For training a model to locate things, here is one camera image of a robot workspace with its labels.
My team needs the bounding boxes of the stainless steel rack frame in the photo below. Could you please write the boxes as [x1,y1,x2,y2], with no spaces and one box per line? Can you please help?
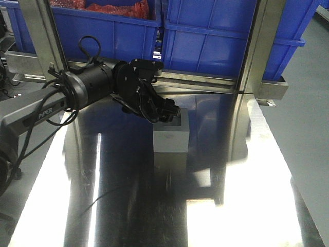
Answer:
[5,1,288,103]

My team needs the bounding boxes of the gray square hollow base block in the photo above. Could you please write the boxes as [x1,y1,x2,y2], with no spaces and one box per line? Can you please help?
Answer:
[153,108,190,153]

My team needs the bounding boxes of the blue plastic bin right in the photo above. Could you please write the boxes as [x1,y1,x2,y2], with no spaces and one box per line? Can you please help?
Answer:
[161,1,320,81]

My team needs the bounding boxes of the blue bin with red contents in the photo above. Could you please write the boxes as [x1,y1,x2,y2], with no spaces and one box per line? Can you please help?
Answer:
[52,1,161,62]

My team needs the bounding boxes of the gray Piper robot arm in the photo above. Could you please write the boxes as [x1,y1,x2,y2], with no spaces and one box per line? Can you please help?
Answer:
[1,57,180,192]

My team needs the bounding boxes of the blue bin far left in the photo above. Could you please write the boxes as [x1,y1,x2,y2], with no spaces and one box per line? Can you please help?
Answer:
[1,1,35,54]

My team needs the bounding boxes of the red mesh bag contents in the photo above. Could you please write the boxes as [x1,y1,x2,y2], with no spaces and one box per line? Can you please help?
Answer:
[50,1,150,20]

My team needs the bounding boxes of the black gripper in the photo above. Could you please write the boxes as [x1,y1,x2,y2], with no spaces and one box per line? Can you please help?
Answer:
[111,59,180,122]

